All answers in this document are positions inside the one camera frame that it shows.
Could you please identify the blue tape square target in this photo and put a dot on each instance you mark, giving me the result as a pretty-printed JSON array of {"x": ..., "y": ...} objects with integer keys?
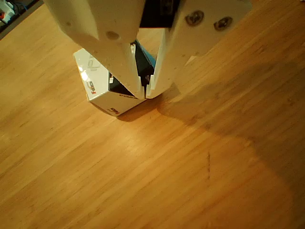
[{"x": 149, "y": 56}]

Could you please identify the black and white cardboard box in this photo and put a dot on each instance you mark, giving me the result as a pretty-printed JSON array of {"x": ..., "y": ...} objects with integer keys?
[{"x": 97, "y": 78}]

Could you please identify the white power strip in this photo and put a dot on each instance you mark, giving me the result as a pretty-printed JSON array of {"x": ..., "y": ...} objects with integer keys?
[{"x": 7, "y": 12}]

